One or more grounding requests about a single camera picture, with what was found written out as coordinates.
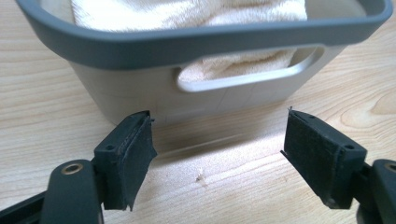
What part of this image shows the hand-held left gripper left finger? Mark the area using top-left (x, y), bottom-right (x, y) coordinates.
top-left (92, 110), bottom-right (159, 212)

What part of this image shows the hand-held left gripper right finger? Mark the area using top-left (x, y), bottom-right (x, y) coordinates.
top-left (280, 106), bottom-right (368, 210)

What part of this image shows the grey-rimmed white plastic basket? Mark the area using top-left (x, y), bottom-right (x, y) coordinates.
top-left (15, 0), bottom-right (394, 126)

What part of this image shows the cream fluffy towel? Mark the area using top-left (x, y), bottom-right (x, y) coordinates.
top-left (70, 0), bottom-right (308, 83)

